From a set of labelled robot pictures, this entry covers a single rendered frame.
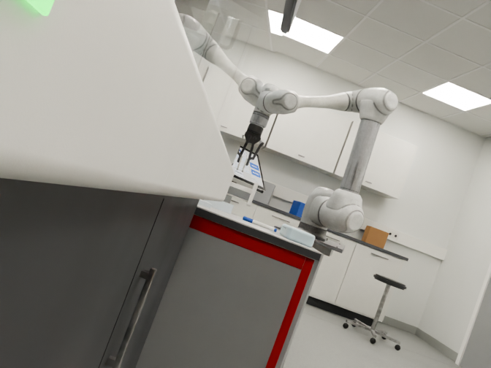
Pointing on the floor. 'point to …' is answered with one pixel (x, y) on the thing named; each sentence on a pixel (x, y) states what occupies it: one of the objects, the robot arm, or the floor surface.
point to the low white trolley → (228, 296)
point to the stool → (378, 312)
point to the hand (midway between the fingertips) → (242, 164)
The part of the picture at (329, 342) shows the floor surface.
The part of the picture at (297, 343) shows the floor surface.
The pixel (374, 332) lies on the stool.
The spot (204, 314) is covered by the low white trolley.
